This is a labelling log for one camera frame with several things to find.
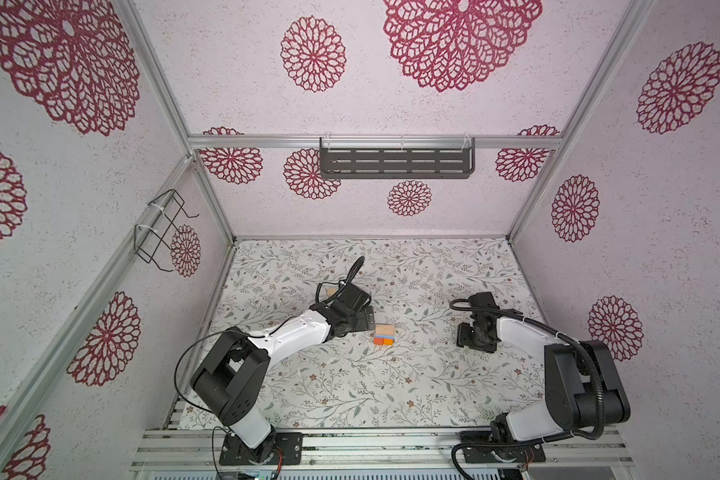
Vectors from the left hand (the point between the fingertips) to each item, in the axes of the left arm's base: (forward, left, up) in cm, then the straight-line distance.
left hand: (357, 323), depth 90 cm
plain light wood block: (0, -9, -4) cm, 9 cm away
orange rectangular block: (-3, -9, -6) cm, 12 cm away
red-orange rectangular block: (-3, -6, -5) cm, 9 cm away
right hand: (-3, -34, -5) cm, 35 cm away
